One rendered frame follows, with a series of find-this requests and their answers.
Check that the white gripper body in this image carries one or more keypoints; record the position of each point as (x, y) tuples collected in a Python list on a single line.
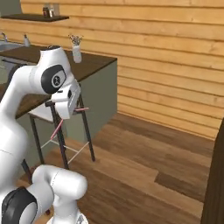
[(66, 108)]

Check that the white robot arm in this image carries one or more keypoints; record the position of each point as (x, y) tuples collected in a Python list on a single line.
[(14, 122)]

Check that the grey-green island counter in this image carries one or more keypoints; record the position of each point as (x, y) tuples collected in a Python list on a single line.
[(100, 93)]

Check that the black stool with white seat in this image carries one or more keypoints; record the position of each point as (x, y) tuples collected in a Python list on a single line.
[(59, 137)]

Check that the white vase with dried flowers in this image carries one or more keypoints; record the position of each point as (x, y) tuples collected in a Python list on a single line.
[(76, 54)]

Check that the grey soap dispenser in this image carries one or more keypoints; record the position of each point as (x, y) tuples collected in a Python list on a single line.
[(26, 41)]

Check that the steel sink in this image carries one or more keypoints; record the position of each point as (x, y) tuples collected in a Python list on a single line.
[(8, 46)]

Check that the steel tap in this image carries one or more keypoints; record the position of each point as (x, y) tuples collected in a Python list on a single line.
[(4, 36)]

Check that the grey jar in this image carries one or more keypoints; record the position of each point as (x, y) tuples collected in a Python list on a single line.
[(52, 11)]

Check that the dark jar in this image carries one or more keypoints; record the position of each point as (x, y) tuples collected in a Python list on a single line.
[(45, 12)]

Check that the dark brown wooden cabinet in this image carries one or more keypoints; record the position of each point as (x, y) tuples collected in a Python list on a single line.
[(214, 180)]

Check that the dark wooden wall shelf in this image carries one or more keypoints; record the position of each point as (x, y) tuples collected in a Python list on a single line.
[(38, 17)]

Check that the grey-green wall cupboard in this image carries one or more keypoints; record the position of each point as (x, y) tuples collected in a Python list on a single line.
[(10, 7)]

